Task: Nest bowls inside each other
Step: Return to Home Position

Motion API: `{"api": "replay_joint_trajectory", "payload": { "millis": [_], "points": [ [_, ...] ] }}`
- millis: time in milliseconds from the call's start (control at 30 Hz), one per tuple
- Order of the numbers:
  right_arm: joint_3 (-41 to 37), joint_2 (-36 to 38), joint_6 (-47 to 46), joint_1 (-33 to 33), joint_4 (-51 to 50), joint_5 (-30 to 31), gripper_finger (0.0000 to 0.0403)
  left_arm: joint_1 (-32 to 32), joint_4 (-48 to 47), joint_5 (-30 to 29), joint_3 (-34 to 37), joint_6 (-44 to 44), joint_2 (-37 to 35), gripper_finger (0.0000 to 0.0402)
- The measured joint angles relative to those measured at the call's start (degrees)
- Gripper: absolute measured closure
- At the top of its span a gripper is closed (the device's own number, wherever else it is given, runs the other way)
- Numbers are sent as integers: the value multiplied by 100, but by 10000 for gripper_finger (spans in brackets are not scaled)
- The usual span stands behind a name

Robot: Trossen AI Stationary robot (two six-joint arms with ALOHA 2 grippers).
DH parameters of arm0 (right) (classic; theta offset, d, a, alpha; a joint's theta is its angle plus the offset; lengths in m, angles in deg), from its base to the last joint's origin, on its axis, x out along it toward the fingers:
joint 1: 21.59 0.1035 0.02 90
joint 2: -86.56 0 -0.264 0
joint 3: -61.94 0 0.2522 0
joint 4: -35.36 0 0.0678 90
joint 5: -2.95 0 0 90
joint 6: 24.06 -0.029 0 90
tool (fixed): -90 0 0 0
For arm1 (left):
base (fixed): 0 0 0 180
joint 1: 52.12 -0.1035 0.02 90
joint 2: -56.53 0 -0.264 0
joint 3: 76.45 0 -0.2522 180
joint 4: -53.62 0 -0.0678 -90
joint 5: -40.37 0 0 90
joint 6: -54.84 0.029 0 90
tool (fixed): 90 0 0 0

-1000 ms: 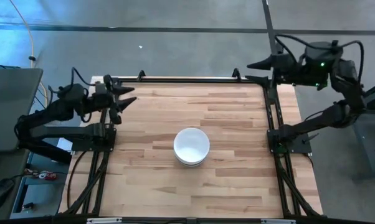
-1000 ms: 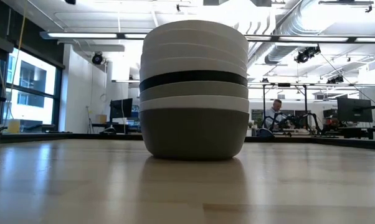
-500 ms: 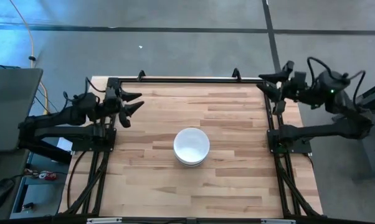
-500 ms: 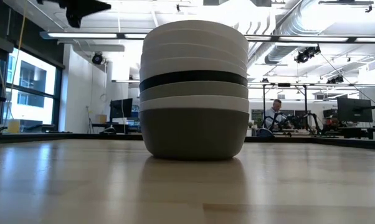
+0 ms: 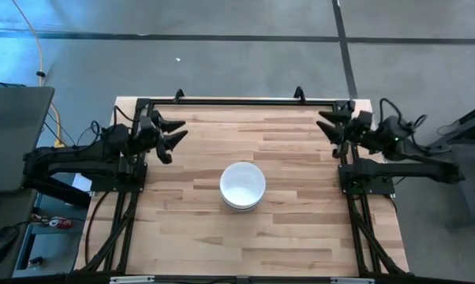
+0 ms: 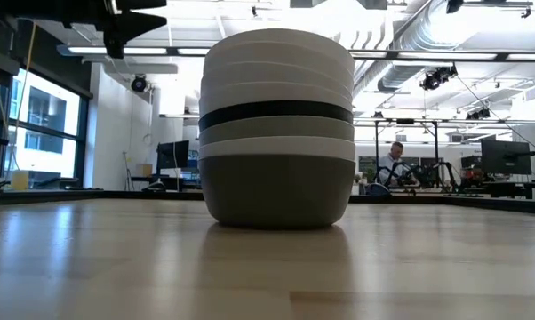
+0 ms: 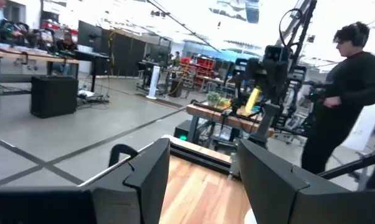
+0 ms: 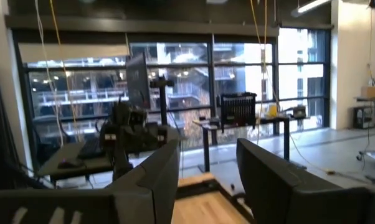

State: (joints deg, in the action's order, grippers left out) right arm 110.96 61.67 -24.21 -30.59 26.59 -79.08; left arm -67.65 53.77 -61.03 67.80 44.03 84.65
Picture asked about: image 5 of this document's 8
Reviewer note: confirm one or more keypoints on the silver metal bracket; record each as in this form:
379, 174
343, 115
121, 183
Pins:
132, 280
352, 281

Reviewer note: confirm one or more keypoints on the red white small device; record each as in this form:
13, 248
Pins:
60, 223

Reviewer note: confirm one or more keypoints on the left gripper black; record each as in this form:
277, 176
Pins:
148, 136

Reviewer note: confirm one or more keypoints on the black computer mouse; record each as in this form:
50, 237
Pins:
0, 244

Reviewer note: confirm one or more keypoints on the black metal table frame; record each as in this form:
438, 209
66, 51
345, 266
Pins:
241, 102

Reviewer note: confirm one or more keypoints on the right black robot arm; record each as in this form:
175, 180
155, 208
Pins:
411, 169

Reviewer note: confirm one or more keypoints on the grey laptop lid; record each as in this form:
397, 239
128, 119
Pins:
16, 138

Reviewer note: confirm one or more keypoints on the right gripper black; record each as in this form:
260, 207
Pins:
360, 126

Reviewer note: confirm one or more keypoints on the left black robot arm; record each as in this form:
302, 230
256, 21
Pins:
72, 161

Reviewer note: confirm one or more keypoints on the white bowl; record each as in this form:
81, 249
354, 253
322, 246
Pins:
242, 183
242, 208

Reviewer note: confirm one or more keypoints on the dark grey desk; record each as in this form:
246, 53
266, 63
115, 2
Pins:
8, 213

